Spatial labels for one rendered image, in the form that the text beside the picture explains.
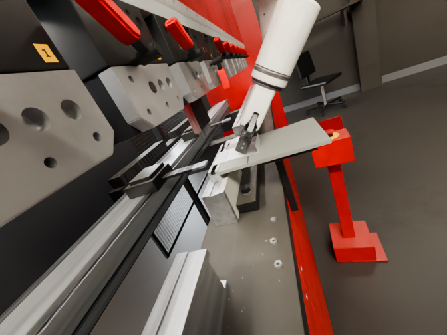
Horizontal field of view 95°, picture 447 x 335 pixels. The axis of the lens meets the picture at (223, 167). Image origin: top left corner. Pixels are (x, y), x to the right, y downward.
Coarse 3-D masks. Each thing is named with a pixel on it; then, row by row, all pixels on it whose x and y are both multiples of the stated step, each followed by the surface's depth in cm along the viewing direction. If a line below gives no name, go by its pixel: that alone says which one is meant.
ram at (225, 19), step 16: (128, 0) 31; (144, 0) 35; (192, 0) 67; (208, 0) 95; (224, 0) 164; (144, 16) 37; (176, 16) 48; (208, 16) 84; (224, 16) 135; (208, 32) 76
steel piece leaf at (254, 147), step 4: (256, 140) 53; (252, 144) 58; (256, 144) 52; (232, 148) 62; (252, 148) 55; (256, 148) 51; (228, 152) 60; (232, 152) 59; (236, 152) 57; (248, 152) 54; (252, 152) 53; (256, 152) 52; (228, 156) 57; (232, 156) 56; (236, 156) 55; (240, 156) 54; (244, 156) 53; (228, 160) 55
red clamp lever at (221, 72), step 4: (220, 56) 61; (212, 60) 61; (216, 60) 61; (220, 60) 61; (212, 64) 62; (216, 64) 62; (220, 64) 62; (220, 68) 62; (220, 72) 62; (224, 72) 62; (220, 76) 63; (224, 76) 63; (224, 80) 63; (228, 80) 63; (224, 84) 64; (228, 84) 63; (224, 88) 64; (228, 88) 64
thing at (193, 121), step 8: (192, 104) 50; (200, 104) 55; (192, 112) 49; (200, 112) 54; (192, 120) 50; (200, 120) 52; (208, 120) 58; (192, 128) 51; (200, 128) 51; (208, 128) 59; (200, 136) 52
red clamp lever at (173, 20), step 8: (168, 24) 35; (176, 24) 36; (176, 32) 37; (184, 32) 37; (176, 40) 38; (184, 40) 38; (184, 48) 40; (192, 48) 41; (192, 56) 43; (200, 56) 43
